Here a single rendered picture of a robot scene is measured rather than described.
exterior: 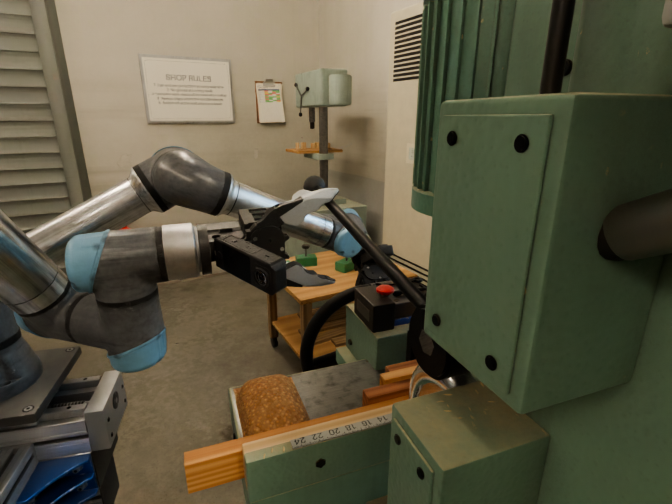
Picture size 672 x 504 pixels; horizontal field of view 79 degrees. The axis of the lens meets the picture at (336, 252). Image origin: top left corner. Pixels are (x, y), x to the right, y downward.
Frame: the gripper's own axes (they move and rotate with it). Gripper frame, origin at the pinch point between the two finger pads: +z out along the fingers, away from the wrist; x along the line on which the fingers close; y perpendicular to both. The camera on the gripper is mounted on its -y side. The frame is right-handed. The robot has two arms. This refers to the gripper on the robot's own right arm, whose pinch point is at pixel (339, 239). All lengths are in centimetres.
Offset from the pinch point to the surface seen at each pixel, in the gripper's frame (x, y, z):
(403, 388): 14.6, -17.1, 3.1
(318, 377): 21.2, -5.0, -4.6
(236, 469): 17.5, -19.7, -19.2
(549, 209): -19.2, -39.8, -6.5
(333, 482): 19.3, -23.5, -8.9
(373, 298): 10.9, -1.0, 6.0
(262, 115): 20, 289, 43
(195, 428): 124, 86, -30
